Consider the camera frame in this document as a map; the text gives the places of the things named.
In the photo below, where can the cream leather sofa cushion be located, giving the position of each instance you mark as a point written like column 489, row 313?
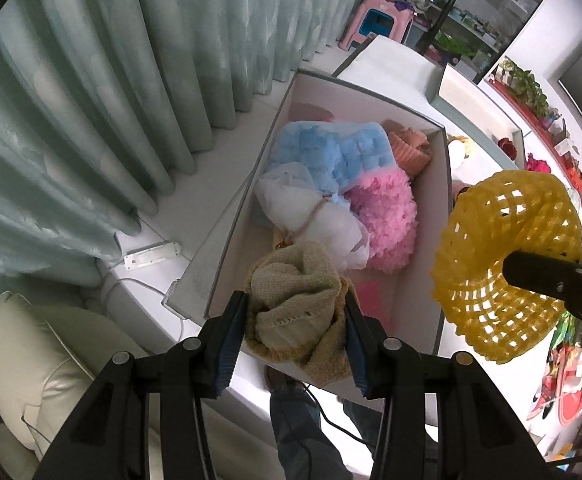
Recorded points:
column 49, row 356

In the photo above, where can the light pink fluffy pouf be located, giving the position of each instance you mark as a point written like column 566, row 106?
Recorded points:
column 383, row 201

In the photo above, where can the large pink foam sponge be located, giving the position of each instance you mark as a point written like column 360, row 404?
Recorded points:
column 308, row 112

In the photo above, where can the yellow foam fruit net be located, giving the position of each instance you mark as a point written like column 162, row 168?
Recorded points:
column 486, row 269

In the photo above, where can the deep grey storage box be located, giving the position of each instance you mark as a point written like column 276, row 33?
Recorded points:
column 244, row 234

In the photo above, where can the green potted plant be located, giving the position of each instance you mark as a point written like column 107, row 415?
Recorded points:
column 524, row 87

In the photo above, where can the blue foam grid sheet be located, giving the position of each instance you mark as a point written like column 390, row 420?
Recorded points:
column 330, row 157

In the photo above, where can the shallow grey tray lid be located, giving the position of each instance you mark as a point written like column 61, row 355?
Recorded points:
column 477, row 115

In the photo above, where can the pink plastic stool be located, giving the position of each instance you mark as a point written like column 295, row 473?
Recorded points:
column 377, row 17

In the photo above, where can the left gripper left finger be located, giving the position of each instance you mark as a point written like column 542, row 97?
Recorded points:
column 229, row 335

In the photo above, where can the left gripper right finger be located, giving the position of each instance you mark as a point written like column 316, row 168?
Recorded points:
column 362, row 346

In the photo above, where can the magenta fluffy yarn ball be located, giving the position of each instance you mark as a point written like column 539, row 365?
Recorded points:
column 537, row 165

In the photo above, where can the tan knitted cloth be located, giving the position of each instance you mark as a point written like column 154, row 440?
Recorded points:
column 296, row 312

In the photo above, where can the white drawstring fabric bag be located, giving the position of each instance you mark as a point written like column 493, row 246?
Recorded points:
column 301, row 213

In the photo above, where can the small pink sponge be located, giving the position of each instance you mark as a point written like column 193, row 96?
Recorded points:
column 377, row 300

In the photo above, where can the red fabric rose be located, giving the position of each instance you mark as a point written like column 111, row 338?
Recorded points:
column 508, row 147

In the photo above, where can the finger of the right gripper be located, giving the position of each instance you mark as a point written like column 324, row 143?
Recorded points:
column 552, row 277

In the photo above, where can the white power strip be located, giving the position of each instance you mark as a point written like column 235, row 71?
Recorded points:
column 151, row 255

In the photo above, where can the pile of snack packages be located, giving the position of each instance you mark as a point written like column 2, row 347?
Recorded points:
column 560, row 389

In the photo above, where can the salmon pink knitted cloth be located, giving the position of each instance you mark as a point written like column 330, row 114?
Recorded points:
column 411, row 150

